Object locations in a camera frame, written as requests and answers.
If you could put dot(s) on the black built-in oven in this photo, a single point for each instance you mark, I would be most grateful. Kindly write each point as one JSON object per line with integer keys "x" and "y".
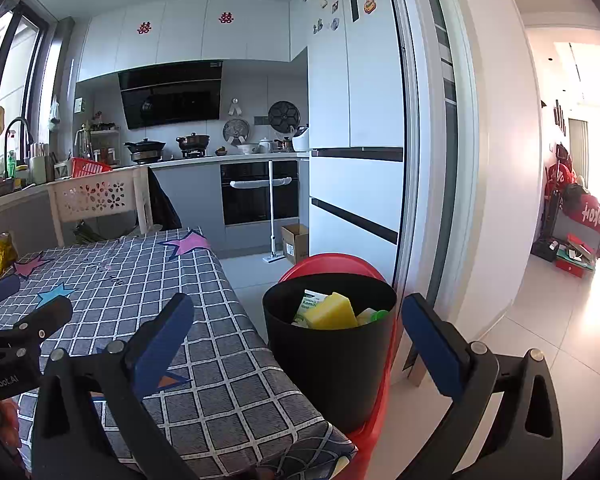
{"x": 252, "y": 205}

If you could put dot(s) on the black trash bin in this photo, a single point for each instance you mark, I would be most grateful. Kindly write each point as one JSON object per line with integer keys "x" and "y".
{"x": 330, "y": 370}

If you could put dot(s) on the yellow wavy sponge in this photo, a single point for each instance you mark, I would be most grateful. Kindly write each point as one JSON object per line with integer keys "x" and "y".
{"x": 332, "y": 312}

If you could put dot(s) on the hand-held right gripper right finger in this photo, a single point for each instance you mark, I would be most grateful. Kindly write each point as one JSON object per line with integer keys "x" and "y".
{"x": 432, "y": 347}

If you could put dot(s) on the red shoe box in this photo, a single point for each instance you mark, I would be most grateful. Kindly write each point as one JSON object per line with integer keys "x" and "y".
{"x": 575, "y": 257}

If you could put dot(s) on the black wok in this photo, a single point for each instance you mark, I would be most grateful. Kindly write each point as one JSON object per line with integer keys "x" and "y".
{"x": 145, "y": 146}

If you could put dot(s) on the hanging plastic bag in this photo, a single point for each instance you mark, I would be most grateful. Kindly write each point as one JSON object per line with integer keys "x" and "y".
{"x": 54, "y": 112}

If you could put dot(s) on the white upper cabinets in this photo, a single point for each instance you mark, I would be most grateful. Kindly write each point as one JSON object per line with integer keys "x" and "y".
{"x": 180, "y": 35}

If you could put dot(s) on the dark wall ornament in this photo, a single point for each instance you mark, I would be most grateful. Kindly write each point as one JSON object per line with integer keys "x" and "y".
{"x": 560, "y": 116}

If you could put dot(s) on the orange round fridge magnet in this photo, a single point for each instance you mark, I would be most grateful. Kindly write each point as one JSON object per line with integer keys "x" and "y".
{"x": 367, "y": 6}

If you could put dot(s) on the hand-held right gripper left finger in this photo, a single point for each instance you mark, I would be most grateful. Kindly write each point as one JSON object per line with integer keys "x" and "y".
{"x": 160, "y": 345}

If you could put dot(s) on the red paper-cut sticker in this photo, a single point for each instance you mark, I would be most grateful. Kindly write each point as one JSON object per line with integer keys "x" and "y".
{"x": 225, "y": 17}
{"x": 144, "y": 27}

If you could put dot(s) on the black lidded pot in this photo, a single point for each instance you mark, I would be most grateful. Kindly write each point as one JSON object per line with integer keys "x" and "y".
{"x": 194, "y": 141}

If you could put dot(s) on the white refrigerator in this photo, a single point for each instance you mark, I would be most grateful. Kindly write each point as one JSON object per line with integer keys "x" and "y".
{"x": 355, "y": 85}

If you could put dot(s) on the red plastic stool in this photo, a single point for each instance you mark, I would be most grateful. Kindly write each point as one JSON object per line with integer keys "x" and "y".
{"x": 330, "y": 264}

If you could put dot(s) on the red bags pile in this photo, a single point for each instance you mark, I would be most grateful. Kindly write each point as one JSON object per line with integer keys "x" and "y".
{"x": 587, "y": 215}

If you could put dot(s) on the green dish soap bottle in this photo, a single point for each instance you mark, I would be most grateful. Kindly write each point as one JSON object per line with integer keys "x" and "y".
{"x": 11, "y": 167}

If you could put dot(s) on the cardboard box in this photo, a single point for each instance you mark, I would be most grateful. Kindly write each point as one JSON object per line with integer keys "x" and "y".
{"x": 295, "y": 245}

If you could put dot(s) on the white wall hook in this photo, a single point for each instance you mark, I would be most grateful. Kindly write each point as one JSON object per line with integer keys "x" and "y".
{"x": 235, "y": 106}

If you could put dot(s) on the white rice cooker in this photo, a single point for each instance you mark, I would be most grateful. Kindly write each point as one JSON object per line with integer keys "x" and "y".
{"x": 301, "y": 141}

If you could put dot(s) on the red plastic basket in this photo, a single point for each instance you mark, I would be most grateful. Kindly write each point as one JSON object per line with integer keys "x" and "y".
{"x": 87, "y": 166}

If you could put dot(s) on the spice rack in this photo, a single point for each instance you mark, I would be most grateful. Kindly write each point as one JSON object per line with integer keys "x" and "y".
{"x": 105, "y": 142}

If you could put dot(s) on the dark round divided tray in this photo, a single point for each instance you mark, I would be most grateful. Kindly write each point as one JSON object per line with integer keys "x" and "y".
{"x": 283, "y": 115}

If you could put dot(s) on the black kitchen faucet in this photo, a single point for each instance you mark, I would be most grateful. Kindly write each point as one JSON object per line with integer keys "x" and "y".
{"x": 22, "y": 122}

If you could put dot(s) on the metal stand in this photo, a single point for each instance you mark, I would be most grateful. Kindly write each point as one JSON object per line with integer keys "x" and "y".
{"x": 82, "y": 142}

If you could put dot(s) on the black range hood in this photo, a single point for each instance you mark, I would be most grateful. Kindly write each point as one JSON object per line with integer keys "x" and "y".
{"x": 170, "y": 95}

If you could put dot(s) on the white utensil holder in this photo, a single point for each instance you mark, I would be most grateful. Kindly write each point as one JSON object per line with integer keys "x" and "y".
{"x": 37, "y": 166}

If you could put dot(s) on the beige flower cutout chair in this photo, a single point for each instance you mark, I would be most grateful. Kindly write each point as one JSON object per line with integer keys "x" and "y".
{"x": 92, "y": 195}

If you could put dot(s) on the metal bowl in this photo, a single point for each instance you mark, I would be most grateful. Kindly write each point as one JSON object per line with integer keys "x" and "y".
{"x": 247, "y": 149}

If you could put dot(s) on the white enamel pot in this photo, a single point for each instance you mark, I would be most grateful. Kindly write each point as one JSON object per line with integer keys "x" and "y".
{"x": 265, "y": 145}

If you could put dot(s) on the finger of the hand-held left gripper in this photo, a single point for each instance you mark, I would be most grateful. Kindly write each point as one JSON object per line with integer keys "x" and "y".
{"x": 0, "y": 290}
{"x": 45, "y": 320}

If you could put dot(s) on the black jacket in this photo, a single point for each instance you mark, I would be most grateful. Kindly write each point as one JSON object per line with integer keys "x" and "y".
{"x": 162, "y": 205}

